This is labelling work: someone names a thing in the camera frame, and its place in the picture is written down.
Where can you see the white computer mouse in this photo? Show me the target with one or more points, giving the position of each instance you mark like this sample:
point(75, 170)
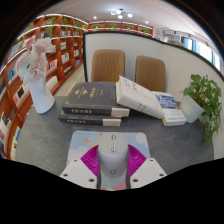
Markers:
point(113, 156)

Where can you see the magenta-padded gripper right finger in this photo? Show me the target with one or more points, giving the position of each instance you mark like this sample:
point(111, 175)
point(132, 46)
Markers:
point(148, 171)

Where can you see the large glass window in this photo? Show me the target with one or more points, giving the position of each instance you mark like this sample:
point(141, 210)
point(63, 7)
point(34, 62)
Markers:
point(203, 50)

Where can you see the ceiling lights cluster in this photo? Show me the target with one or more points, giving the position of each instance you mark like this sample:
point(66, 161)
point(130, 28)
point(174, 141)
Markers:
point(120, 14)

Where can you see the pink flower bouquet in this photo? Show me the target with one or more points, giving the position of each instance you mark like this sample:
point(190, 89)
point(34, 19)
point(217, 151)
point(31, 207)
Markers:
point(33, 60)

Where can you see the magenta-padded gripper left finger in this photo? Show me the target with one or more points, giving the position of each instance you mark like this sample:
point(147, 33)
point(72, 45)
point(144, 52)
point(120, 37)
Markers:
point(77, 171)

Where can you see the blue and white book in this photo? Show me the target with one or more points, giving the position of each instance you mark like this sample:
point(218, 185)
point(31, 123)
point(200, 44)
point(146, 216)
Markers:
point(171, 110)

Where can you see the thick white book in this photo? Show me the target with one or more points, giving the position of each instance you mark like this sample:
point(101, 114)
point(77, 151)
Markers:
point(136, 96)

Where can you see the pastel cloud print mouse pad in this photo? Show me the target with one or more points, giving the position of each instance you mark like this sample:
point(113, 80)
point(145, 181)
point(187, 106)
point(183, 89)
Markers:
point(81, 141)

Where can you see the orange wooden bookshelf unit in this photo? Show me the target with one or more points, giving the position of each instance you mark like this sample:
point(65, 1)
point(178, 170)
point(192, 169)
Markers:
point(63, 43)

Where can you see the tan upholstered chair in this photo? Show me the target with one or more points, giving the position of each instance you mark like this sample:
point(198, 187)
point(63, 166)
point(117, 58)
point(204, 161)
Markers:
point(108, 65)
point(150, 73)

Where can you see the thick dark hardcover book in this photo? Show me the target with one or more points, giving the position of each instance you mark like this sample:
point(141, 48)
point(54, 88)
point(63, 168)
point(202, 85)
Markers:
point(83, 120)
point(91, 96)

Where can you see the green potted plant white pot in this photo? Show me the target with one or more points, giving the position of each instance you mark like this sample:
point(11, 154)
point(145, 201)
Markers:
point(203, 96)

